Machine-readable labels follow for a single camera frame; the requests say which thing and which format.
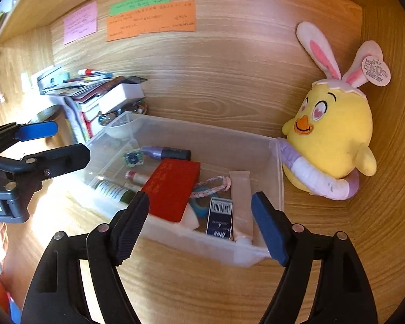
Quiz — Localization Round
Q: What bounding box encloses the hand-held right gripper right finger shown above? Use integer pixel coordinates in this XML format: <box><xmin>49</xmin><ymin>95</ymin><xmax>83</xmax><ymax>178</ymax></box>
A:
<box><xmin>251</xmin><ymin>192</ymin><xmax>379</xmax><ymax>324</ymax></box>

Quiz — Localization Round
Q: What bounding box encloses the small dark blue box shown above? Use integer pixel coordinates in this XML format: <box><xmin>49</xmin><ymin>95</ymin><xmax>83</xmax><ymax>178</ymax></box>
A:
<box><xmin>206</xmin><ymin>197</ymin><xmax>233</xmax><ymax>240</ymax></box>

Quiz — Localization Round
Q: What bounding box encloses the yellow chick plush toy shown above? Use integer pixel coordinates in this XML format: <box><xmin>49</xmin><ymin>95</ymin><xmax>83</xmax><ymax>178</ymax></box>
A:
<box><xmin>282</xmin><ymin>21</ymin><xmax>391</xmax><ymax>200</ymax></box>

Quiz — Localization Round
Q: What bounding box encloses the clear plastic drawer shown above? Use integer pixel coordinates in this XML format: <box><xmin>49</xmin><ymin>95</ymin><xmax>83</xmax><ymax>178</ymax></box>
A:
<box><xmin>67</xmin><ymin>111</ymin><xmax>285</xmax><ymax>268</ymax></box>

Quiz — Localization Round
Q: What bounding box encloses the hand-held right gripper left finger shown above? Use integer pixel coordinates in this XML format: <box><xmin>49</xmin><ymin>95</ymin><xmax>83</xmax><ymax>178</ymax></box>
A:
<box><xmin>20</xmin><ymin>192</ymin><xmax>151</xmax><ymax>324</ymax></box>

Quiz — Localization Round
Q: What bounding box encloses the small green patterned packet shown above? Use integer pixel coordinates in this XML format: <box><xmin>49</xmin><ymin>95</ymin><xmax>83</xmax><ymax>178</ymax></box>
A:
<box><xmin>123</xmin><ymin>150</ymin><xmax>144</xmax><ymax>168</ymax></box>

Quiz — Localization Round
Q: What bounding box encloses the person's left hand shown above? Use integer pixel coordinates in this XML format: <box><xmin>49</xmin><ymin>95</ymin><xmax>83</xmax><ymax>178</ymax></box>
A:
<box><xmin>0</xmin><ymin>222</ymin><xmax>10</xmax><ymax>264</ymax></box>

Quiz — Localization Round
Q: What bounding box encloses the red white carton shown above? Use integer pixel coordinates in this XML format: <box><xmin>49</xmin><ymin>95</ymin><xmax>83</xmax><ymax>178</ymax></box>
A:
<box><xmin>81</xmin><ymin>106</ymin><xmax>105</xmax><ymax>139</ymax></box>

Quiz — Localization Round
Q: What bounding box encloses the green sticky note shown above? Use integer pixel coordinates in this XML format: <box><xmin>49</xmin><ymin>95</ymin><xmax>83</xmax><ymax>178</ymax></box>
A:
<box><xmin>110</xmin><ymin>0</ymin><xmax>171</xmax><ymax>16</ymax></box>

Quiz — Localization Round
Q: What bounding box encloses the orange sticky note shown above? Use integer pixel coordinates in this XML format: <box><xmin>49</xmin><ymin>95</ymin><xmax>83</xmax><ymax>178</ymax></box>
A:
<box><xmin>106</xmin><ymin>0</ymin><xmax>197</xmax><ymax>42</ymax></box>

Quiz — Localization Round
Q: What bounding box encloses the stack of books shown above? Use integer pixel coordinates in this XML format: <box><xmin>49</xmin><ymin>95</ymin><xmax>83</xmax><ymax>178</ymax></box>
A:
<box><xmin>37</xmin><ymin>71</ymin><xmax>148</xmax><ymax>105</ymax></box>

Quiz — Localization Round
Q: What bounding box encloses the purple spray bottle black cap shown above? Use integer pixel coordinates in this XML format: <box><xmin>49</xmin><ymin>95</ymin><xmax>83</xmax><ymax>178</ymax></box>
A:
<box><xmin>140</xmin><ymin>145</ymin><xmax>192</xmax><ymax>161</ymax></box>

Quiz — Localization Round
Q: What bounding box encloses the pale tube with red end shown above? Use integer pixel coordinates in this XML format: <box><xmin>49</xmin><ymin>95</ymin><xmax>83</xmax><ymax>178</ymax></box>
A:
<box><xmin>125</xmin><ymin>170</ymin><xmax>153</xmax><ymax>184</ymax></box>

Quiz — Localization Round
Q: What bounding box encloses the pink sticky note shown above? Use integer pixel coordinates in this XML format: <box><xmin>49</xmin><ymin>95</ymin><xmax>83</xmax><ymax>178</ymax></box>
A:
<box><xmin>63</xmin><ymin>1</ymin><xmax>98</xmax><ymax>45</ymax></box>

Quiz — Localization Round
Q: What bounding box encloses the pink white braided cord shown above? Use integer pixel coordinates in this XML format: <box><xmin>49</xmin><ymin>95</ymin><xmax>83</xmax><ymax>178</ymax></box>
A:
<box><xmin>189</xmin><ymin>175</ymin><xmax>231</xmax><ymax>200</ymax></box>

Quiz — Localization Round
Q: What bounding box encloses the white rectangular box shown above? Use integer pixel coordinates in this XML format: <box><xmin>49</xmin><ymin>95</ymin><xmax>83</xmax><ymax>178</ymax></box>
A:
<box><xmin>98</xmin><ymin>84</ymin><xmax>144</xmax><ymax>114</ymax></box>

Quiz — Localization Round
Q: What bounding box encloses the white bowl of beads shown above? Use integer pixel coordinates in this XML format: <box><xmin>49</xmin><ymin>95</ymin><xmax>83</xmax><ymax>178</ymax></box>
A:
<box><xmin>98</xmin><ymin>98</ymin><xmax>148</xmax><ymax>140</ymax></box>

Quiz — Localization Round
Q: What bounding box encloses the glass spray bottle green label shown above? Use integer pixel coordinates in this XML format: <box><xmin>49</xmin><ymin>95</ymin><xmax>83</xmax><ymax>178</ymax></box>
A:
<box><xmin>89</xmin><ymin>175</ymin><xmax>137</xmax><ymax>205</ymax></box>

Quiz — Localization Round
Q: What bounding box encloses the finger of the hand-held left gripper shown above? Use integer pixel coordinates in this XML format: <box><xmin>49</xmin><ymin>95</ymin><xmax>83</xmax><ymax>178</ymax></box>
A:
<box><xmin>0</xmin><ymin>121</ymin><xmax>59</xmax><ymax>157</ymax></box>
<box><xmin>0</xmin><ymin>143</ymin><xmax>91</xmax><ymax>183</ymax></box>

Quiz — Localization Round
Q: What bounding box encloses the blue tape roll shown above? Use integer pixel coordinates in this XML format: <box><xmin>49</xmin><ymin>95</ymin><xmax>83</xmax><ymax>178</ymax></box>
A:
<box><xmin>189</xmin><ymin>185</ymin><xmax>211</xmax><ymax>217</ymax></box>

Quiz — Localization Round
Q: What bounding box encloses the red box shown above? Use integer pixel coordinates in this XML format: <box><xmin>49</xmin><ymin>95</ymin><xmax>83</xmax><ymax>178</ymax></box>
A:
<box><xmin>142</xmin><ymin>158</ymin><xmax>201</xmax><ymax>222</ymax></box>

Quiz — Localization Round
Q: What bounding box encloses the beige cosmetic tube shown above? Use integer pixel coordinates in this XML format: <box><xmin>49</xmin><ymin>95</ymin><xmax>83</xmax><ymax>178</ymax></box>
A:
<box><xmin>229</xmin><ymin>170</ymin><xmax>254</xmax><ymax>244</ymax></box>

